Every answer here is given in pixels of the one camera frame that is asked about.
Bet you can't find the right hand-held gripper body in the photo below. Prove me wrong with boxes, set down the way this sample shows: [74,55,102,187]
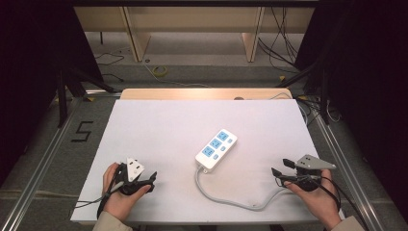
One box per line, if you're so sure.
[293,154,338,193]

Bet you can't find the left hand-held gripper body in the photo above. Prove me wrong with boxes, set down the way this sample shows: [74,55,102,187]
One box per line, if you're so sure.
[115,157,152,196]

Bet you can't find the person's left hand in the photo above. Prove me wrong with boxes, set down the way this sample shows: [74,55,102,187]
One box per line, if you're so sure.
[102,162,152,222]

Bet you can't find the person's right hand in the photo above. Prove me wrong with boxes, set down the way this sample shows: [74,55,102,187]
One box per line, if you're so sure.
[283,168,343,231]

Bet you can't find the white table cover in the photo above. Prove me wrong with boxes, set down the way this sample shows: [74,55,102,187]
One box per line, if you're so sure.
[69,98,346,225]

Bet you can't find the person's left beige sleeve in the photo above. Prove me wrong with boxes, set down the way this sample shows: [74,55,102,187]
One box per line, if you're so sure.
[91,211,134,231]

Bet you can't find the person's beige sleeve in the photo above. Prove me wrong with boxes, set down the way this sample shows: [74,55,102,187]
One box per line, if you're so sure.
[91,211,134,231]
[330,215,368,231]

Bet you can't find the white power strip blue sockets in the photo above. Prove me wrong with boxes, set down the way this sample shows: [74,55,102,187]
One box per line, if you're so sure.
[194,128,239,174]

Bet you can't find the person's right beige sleeve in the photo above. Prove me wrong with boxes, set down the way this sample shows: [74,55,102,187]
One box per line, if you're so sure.
[330,215,368,231]

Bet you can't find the black metal stand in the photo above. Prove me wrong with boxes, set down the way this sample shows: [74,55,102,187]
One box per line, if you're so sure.
[274,59,332,125]
[56,65,117,129]

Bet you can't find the yellow tape roll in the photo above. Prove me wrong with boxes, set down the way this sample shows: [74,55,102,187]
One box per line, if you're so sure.
[151,64,169,78]

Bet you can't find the light wooden bench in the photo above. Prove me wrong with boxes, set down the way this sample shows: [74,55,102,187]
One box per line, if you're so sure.
[73,6,316,64]

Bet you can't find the aluminium floor rail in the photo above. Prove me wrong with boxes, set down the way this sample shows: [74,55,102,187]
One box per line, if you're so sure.
[296,94,388,231]
[0,90,122,231]

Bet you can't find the left hand-held gripper cable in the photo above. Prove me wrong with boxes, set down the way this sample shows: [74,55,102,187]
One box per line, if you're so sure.
[74,163,125,219]

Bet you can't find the hand-held gripper cable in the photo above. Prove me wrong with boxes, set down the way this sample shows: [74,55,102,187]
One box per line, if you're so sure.
[316,175,370,231]
[74,163,125,219]

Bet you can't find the right hand-held gripper cable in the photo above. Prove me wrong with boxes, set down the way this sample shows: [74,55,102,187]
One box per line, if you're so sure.
[316,175,370,231]

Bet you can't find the grey power strip cable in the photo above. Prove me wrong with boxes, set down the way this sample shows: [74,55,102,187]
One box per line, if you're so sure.
[194,167,292,212]

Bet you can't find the white floor cable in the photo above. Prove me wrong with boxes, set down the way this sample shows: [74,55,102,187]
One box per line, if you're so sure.
[141,60,211,89]

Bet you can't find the black floor cable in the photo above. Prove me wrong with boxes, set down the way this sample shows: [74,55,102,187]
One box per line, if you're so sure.
[93,50,126,83]

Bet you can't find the bundle of black cables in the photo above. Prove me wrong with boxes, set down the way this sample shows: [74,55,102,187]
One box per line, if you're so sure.
[257,6,300,71]

